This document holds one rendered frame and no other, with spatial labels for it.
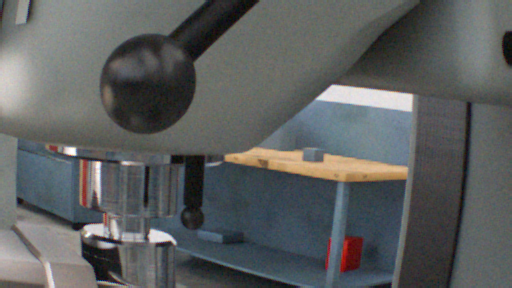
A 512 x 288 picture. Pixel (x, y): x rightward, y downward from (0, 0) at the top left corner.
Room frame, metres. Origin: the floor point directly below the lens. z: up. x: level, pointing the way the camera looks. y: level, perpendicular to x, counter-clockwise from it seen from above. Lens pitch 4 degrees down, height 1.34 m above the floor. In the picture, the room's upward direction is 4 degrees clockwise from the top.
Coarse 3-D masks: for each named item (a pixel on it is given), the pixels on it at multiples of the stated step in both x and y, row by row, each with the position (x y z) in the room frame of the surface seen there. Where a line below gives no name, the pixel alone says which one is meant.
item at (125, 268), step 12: (84, 252) 0.42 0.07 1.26; (96, 264) 0.41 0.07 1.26; (108, 264) 0.41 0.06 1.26; (120, 264) 0.41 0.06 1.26; (132, 264) 0.41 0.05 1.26; (168, 264) 0.42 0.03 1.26; (96, 276) 0.41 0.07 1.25; (108, 276) 0.41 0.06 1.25; (120, 276) 0.41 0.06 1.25; (132, 276) 0.41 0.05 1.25; (144, 276) 0.41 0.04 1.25; (156, 276) 0.42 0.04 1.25; (168, 276) 0.42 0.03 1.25
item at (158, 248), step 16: (96, 224) 0.45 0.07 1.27; (80, 240) 0.43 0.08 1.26; (96, 240) 0.41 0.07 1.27; (112, 240) 0.41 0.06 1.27; (128, 240) 0.41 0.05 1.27; (144, 240) 0.42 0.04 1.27; (160, 240) 0.43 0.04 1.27; (112, 256) 0.41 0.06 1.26; (128, 256) 0.41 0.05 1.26; (144, 256) 0.41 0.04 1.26; (160, 256) 0.42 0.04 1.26; (176, 256) 0.43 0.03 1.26
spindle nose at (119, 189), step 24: (96, 168) 0.41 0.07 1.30; (120, 168) 0.41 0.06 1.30; (144, 168) 0.41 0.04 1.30; (168, 168) 0.42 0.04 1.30; (96, 192) 0.41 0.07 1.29; (120, 192) 0.41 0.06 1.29; (144, 192) 0.41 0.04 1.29; (168, 192) 0.42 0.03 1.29; (144, 216) 0.41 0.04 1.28; (168, 216) 0.42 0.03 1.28
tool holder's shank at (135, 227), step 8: (104, 216) 0.43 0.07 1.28; (112, 216) 0.42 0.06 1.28; (120, 216) 0.42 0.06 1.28; (104, 224) 0.43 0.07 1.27; (112, 224) 0.42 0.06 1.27; (120, 224) 0.42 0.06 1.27; (128, 224) 0.42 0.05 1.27; (136, 224) 0.42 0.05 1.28; (144, 224) 0.43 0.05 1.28; (112, 232) 0.43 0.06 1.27; (120, 232) 0.42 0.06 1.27; (128, 232) 0.42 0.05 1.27; (136, 232) 0.42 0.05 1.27; (144, 232) 0.43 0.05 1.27
